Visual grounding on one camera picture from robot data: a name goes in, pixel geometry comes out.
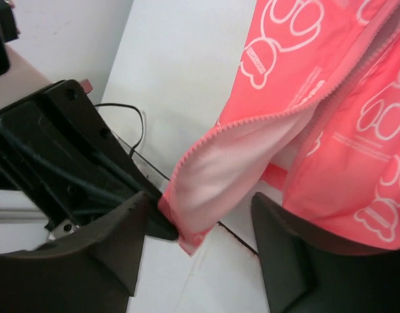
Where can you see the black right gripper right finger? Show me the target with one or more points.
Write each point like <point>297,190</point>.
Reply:
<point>301,278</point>

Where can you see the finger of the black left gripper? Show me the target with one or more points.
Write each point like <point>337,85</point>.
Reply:
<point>159,227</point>

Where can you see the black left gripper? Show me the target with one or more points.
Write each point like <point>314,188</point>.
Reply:
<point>56,148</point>

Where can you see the pink patterned hooded jacket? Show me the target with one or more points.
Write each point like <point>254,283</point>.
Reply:
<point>314,113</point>

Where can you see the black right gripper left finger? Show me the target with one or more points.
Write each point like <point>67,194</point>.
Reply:
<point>101,259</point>

